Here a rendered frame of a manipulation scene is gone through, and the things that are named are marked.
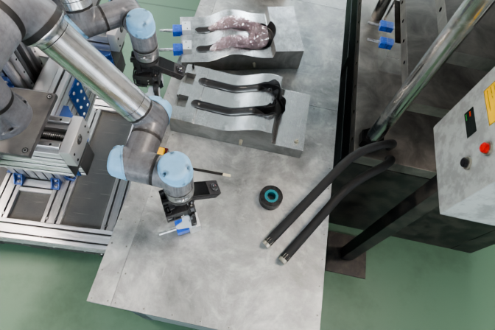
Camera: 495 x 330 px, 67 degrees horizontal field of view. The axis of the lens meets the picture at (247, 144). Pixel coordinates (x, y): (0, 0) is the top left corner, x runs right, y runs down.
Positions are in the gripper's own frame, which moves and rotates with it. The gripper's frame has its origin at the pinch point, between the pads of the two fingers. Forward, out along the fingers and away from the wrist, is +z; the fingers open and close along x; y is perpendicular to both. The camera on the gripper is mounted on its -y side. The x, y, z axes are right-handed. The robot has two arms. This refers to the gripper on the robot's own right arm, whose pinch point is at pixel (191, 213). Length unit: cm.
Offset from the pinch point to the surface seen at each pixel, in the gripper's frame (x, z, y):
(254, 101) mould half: -34.0, 0.6, -33.8
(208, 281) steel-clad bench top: 18.5, 12.8, 0.4
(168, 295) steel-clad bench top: 18.2, 12.7, 12.9
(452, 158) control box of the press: 15, -22, -72
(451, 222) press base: 25, 58, -122
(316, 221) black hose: 13.1, 7.4, -38.6
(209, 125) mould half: -31.0, 4.3, -15.7
